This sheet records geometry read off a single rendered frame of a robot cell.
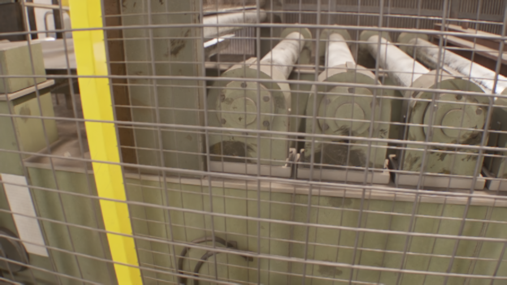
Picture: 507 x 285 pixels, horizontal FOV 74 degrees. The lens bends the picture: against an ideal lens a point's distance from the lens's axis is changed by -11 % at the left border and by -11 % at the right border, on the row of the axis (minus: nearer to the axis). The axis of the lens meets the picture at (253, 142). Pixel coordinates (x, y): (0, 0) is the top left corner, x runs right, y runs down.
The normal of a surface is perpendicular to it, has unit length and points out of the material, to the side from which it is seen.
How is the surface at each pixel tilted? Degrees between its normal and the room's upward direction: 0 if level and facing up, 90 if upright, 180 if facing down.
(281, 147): 90
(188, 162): 90
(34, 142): 90
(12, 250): 88
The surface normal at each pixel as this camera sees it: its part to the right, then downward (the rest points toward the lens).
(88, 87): -0.23, 0.36
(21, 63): 0.98, 0.06
